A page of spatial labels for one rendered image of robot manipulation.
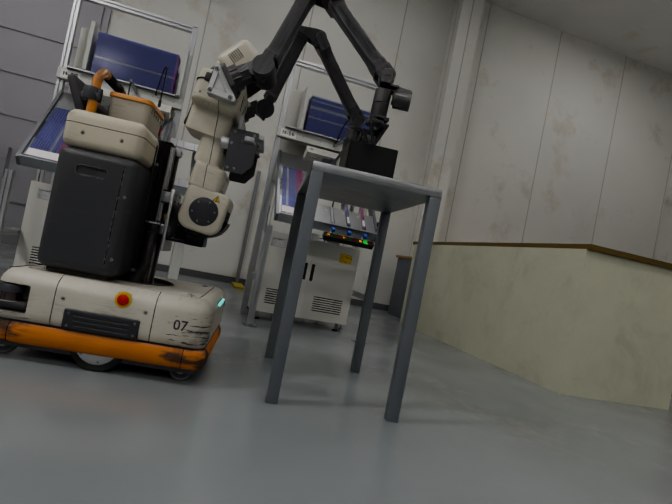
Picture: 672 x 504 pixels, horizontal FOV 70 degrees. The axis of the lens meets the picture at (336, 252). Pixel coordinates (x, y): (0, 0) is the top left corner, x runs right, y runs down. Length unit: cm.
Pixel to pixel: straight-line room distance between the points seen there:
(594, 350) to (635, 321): 33
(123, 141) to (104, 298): 51
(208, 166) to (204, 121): 17
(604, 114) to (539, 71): 127
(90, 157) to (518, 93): 659
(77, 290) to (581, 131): 744
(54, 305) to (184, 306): 39
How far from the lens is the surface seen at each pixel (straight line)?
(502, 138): 738
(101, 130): 177
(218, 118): 191
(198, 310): 164
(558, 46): 828
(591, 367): 326
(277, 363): 161
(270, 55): 178
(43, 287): 175
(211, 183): 183
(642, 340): 349
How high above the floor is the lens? 48
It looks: 1 degrees up
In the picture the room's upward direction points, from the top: 11 degrees clockwise
